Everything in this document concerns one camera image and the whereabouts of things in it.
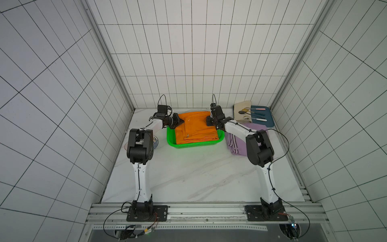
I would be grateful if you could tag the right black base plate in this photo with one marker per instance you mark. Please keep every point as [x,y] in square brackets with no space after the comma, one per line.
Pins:
[259,213]

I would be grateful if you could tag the blue patterned plate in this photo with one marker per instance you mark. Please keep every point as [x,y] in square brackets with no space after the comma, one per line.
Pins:
[155,142]

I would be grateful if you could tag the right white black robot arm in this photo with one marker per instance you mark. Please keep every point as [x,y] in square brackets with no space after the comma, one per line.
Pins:
[261,154]

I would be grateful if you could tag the dark spoon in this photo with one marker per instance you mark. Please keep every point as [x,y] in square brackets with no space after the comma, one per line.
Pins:
[244,112]

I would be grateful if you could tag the green plastic basket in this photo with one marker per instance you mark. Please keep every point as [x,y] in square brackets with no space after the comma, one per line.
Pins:
[172,142]

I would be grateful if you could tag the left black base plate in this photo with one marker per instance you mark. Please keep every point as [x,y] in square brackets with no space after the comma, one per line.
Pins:
[150,214]

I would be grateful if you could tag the white handled utensil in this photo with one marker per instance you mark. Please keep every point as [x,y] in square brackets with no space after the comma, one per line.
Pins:
[260,120]

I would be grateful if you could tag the orange pants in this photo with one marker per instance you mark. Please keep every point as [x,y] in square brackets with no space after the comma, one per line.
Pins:
[194,129]

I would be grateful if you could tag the dark blue tray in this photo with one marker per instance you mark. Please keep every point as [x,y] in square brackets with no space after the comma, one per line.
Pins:
[263,115]

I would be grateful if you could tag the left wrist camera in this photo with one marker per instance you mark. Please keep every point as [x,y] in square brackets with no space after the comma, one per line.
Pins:
[164,111]

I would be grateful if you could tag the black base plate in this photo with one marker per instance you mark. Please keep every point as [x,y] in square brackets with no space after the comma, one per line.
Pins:
[259,213]
[150,214]

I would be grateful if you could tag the aluminium mounting rail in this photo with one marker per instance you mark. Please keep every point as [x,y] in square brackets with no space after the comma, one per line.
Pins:
[211,213]

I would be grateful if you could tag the purple pants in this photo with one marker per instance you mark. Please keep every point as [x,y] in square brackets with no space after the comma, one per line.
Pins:
[236,145]

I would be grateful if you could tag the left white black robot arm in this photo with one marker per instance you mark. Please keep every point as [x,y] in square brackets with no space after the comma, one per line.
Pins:
[140,150]

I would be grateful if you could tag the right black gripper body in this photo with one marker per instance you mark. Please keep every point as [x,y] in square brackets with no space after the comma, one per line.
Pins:
[210,121]

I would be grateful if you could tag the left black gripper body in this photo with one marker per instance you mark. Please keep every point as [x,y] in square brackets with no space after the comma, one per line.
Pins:
[169,121]

